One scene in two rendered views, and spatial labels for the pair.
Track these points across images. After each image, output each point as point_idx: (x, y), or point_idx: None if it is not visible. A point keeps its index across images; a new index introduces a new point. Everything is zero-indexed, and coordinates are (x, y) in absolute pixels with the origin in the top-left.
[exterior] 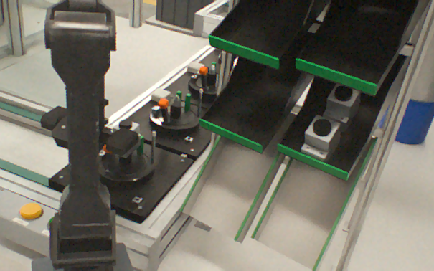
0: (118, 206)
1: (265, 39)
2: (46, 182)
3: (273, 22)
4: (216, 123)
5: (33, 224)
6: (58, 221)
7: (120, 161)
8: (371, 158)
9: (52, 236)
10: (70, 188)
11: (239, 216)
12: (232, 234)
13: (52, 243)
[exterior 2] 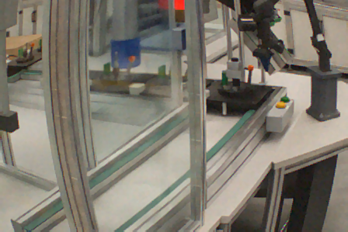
0: (268, 90)
1: None
2: (252, 112)
3: None
4: None
5: (287, 105)
6: (325, 44)
7: (239, 84)
8: (229, 34)
9: (326, 50)
10: (321, 32)
11: (273, 62)
12: (278, 68)
13: (327, 51)
